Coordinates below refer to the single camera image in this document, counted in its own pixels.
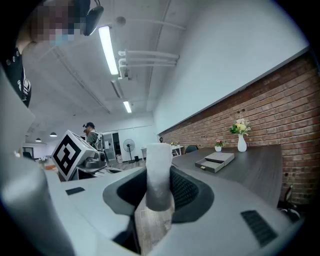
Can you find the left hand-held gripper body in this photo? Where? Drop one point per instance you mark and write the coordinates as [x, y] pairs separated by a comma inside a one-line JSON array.
[[72, 155]]

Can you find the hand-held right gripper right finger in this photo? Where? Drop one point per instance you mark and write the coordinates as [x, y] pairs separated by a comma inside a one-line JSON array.
[[215, 225]]

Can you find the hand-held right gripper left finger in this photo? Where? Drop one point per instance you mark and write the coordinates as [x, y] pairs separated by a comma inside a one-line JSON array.
[[100, 200]]

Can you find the beige shoe box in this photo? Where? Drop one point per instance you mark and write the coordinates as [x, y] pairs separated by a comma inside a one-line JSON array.
[[215, 163]]

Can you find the black pendant lamp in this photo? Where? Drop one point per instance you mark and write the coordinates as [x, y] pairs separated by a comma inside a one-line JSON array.
[[53, 134], [38, 140]]

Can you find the black standing fan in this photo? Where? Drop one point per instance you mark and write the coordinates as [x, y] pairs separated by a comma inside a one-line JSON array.
[[129, 145]]

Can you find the long ceiling light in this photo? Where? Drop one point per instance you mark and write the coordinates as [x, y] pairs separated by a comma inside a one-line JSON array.
[[108, 50], [127, 107]]

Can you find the black office chair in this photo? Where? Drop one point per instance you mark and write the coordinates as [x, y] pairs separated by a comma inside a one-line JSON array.
[[288, 205]]

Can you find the small potted plant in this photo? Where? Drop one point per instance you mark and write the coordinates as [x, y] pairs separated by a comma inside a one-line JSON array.
[[218, 148]]

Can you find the dark chair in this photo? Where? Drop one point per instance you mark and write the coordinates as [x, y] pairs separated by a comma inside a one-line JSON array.
[[191, 149]]

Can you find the white shelf unit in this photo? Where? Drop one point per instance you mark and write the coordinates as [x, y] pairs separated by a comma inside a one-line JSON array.
[[177, 151]]

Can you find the white vase with flowers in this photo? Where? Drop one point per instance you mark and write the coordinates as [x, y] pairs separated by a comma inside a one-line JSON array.
[[241, 143]]

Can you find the person's black shirt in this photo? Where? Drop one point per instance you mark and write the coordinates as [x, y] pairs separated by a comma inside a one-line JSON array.
[[17, 75]]

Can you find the white ceiling pipes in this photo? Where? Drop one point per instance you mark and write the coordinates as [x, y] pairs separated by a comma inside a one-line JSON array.
[[150, 58]]

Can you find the person's head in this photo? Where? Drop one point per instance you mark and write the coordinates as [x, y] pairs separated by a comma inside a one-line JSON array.
[[50, 20]]

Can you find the black head-worn camera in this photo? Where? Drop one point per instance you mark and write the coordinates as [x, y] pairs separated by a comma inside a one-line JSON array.
[[92, 17]]

